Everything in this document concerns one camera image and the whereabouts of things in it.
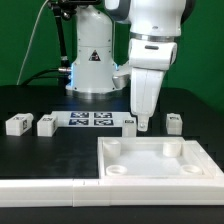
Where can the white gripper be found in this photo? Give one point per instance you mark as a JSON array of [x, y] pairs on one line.
[[145, 88]]

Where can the white L-shaped fence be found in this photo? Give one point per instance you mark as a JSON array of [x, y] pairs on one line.
[[110, 192]]

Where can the white square table top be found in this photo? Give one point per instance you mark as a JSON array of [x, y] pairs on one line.
[[154, 158]]

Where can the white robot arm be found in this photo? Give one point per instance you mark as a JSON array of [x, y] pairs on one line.
[[154, 26]]

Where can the white marker base plate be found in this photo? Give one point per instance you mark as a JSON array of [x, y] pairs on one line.
[[92, 119]]

